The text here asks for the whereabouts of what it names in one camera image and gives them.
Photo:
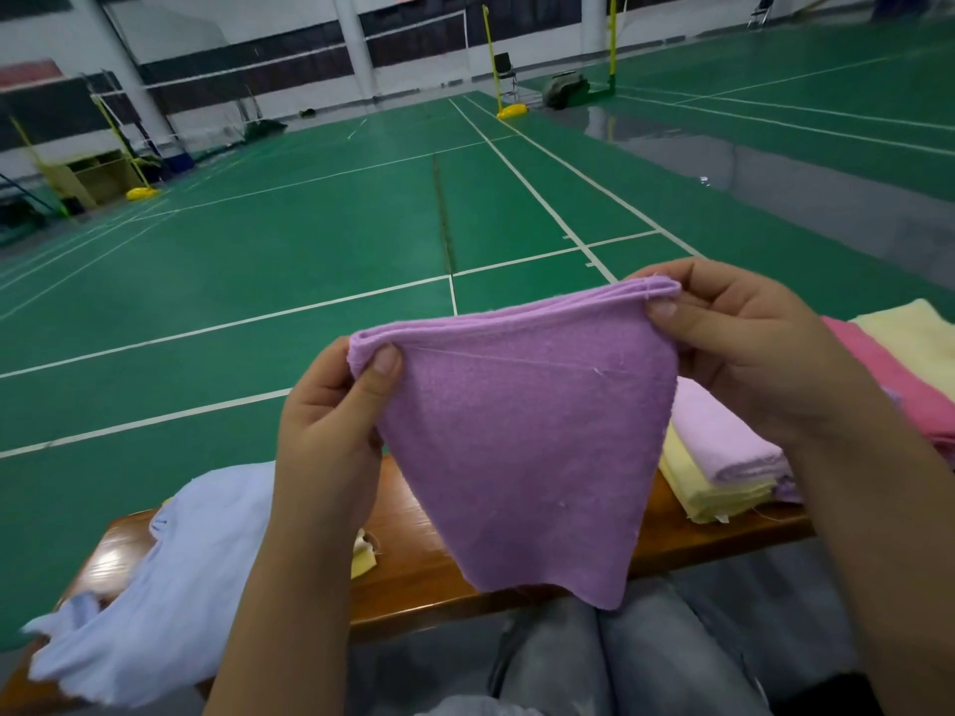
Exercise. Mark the person's left hand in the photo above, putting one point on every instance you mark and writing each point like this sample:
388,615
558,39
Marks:
328,447

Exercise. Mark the person's right hand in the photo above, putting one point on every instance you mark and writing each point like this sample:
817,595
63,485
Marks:
761,350

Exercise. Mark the light pink towel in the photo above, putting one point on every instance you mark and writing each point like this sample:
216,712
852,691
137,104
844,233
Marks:
724,437

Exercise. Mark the yellow white striped cloth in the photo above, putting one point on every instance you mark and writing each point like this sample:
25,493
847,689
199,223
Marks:
363,555

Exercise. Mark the purple towel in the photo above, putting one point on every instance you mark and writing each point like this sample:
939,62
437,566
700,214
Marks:
790,490
522,440

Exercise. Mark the hot pink towel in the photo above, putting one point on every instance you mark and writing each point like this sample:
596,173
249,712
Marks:
910,388

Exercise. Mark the pale yellow towel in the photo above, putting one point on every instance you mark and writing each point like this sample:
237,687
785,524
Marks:
709,496
918,343

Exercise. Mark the white blue towel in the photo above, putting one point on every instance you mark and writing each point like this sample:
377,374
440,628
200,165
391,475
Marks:
164,589

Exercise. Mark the person's left forearm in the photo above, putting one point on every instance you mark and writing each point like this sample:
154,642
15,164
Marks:
291,634

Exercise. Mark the person's right forearm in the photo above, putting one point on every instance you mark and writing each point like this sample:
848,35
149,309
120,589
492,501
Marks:
896,574

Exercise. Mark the person's grey trousers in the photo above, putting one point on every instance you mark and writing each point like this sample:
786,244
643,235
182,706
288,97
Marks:
657,663

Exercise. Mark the brown wooden bench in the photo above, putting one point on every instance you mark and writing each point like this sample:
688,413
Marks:
403,574

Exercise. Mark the black sports bag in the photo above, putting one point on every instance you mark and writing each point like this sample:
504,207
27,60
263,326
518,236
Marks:
564,92

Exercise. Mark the yellow wooden stand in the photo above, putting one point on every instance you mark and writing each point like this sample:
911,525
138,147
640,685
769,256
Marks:
97,179

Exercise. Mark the dark folding chair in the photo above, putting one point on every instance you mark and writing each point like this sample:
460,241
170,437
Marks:
506,70

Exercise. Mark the badminton net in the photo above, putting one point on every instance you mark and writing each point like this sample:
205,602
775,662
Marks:
299,59

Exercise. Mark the red wall banner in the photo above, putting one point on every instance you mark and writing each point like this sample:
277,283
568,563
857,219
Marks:
30,74

